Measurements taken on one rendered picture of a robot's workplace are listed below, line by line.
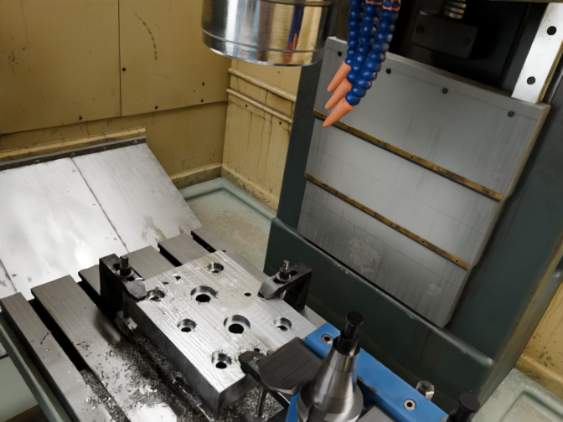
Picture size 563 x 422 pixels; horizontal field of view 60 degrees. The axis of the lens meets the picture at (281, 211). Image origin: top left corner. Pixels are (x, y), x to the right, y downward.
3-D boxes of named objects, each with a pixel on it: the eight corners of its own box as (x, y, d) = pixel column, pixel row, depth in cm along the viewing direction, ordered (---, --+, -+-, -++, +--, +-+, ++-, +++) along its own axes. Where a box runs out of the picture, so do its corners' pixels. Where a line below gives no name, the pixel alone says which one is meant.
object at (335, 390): (361, 393, 48) (378, 344, 45) (340, 422, 45) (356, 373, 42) (323, 368, 50) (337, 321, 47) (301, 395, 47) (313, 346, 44)
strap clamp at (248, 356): (281, 451, 77) (297, 388, 69) (229, 396, 84) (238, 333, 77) (296, 439, 79) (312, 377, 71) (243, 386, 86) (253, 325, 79)
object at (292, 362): (283, 404, 48) (285, 399, 47) (248, 370, 51) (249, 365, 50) (329, 370, 52) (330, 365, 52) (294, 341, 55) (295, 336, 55)
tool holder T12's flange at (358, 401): (367, 409, 50) (373, 393, 49) (339, 450, 45) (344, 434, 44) (316, 375, 53) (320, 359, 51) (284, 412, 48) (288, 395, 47)
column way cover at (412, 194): (443, 335, 106) (542, 109, 80) (289, 231, 132) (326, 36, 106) (453, 325, 109) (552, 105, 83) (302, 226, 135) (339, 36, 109)
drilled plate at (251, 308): (217, 413, 76) (219, 392, 74) (122, 309, 92) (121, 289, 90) (312, 347, 91) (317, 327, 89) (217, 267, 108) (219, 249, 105)
